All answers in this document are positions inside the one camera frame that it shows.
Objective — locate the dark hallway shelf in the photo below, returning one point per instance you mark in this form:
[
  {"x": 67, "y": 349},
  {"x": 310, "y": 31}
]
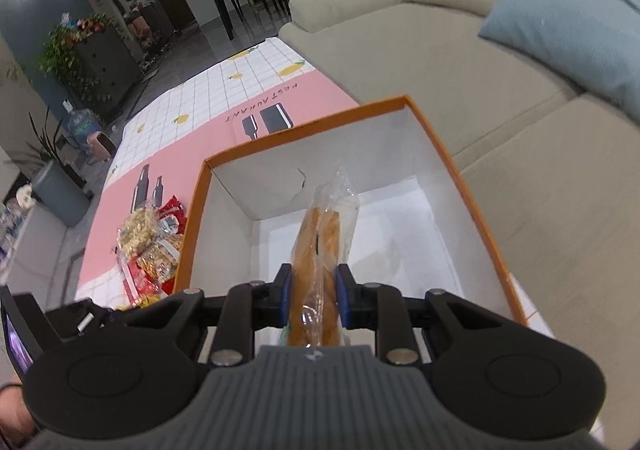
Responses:
[{"x": 150, "y": 22}]

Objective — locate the person's left forearm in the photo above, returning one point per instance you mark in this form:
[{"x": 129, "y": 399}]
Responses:
[{"x": 12, "y": 412}]

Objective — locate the white low sideboard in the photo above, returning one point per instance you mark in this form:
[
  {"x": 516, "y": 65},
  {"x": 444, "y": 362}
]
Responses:
[{"x": 35, "y": 245}]

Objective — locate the clear nut packet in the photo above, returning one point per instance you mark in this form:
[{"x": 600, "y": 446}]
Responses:
[{"x": 137, "y": 230}]

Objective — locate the blue water bottle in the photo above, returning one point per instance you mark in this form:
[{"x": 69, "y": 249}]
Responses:
[{"x": 84, "y": 122}]

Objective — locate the dark grey cabinet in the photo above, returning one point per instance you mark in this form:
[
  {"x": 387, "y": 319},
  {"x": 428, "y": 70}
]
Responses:
[{"x": 112, "y": 62}]

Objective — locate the bread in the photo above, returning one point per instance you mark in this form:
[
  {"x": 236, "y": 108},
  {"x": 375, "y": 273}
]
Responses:
[{"x": 315, "y": 255}]

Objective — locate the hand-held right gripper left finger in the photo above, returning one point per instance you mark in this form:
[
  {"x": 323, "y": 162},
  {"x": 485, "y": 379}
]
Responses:
[{"x": 284, "y": 295}]

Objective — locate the pink white printed mat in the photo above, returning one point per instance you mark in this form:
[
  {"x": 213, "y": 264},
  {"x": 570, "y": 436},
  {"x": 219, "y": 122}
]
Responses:
[{"x": 210, "y": 105}]

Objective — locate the red silver snack packet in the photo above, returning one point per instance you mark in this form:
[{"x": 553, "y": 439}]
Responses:
[{"x": 172, "y": 207}]

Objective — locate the small pink heater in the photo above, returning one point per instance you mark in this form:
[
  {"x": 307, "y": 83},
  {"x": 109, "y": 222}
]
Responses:
[{"x": 102, "y": 146}]

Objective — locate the dark cabinet with plants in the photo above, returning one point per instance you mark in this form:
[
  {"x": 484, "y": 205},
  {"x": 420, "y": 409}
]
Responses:
[{"x": 62, "y": 55}]

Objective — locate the grey plant pot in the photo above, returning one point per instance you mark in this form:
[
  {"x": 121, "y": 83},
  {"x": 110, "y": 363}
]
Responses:
[{"x": 60, "y": 195}]

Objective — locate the yellow green snack packet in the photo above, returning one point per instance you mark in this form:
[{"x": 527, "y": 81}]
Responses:
[{"x": 147, "y": 301}]

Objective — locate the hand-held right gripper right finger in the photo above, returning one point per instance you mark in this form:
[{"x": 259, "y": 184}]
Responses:
[{"x": 344, "y": 297}]

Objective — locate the beige sofa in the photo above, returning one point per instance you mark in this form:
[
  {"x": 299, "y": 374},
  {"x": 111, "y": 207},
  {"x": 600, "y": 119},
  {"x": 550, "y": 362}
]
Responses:
[{"x": 425, "y": 60}]

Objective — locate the red pink snack packet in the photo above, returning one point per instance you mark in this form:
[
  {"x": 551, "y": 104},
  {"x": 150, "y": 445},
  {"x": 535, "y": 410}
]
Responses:
[{"x": 140, "y": 282}]

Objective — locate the small white toy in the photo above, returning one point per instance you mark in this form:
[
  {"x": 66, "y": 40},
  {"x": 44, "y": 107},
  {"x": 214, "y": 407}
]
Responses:
[{"x": 24, "y": 196}]

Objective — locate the light blue pillow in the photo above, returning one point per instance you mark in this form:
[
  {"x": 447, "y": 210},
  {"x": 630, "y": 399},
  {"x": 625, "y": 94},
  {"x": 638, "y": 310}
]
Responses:
[{"x": 565, "y": 25}]

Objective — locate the orange cardboard box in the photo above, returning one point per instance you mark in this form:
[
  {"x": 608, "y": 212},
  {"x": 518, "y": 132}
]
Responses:
[{"x": 440, "y": 240}]

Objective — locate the long-leaf potted plant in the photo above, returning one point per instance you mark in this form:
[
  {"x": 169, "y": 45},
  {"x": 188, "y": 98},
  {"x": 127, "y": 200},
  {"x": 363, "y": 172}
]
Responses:
[{"x": 47, "y": 145}]

